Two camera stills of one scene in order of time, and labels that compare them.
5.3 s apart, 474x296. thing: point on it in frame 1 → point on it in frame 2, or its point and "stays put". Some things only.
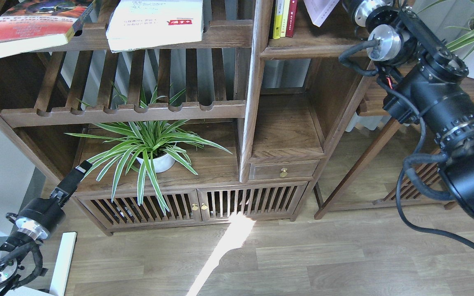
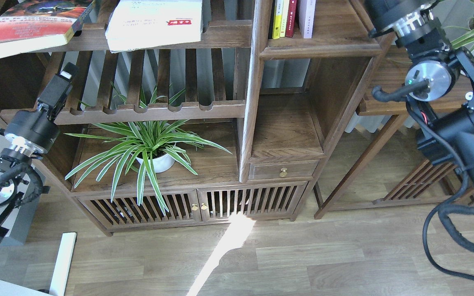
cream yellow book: x=285 y=18 stays put
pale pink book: x=319 y=10 → x=307 y=13
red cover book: x=27 y=25 stays put
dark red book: x=290 y=28 stays put
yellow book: x=278 y=19 stays put
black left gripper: x=42 y=218 → x=31 y=132
